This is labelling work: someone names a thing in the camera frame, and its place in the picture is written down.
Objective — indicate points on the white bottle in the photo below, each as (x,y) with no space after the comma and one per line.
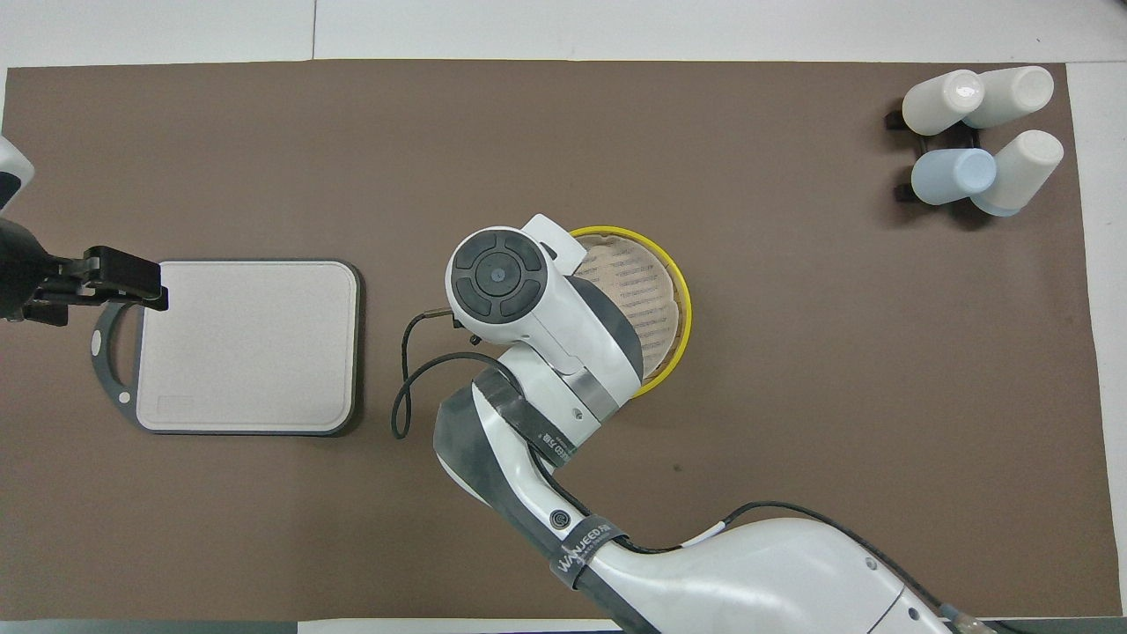
(933,106)
(1021,172)
(1012,95)

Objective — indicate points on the white cutting board grey frame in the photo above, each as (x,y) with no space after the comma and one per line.
(255,352)

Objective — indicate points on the yellow steamer basket with liner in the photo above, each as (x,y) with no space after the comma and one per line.
(651,299)

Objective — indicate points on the white bottle top left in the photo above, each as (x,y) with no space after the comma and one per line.
(933,106)

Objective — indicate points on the black cup rack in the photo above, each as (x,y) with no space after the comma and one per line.
(902,193)

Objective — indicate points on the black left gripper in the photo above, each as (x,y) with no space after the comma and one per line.
(123,277)

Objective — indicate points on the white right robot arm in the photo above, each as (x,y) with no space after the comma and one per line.
(528,352)

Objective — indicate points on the pale blue bottle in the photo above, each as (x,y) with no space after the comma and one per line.
(951,176)

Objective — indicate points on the white bottle bottom right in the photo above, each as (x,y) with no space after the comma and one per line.
(1021,172)

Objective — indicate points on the brown table mat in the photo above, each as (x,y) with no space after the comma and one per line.
(792,396)

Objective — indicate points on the white bottle top right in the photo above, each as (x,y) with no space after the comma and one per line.
(1012,95)

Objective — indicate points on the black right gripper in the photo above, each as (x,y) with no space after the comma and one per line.
(468,333)

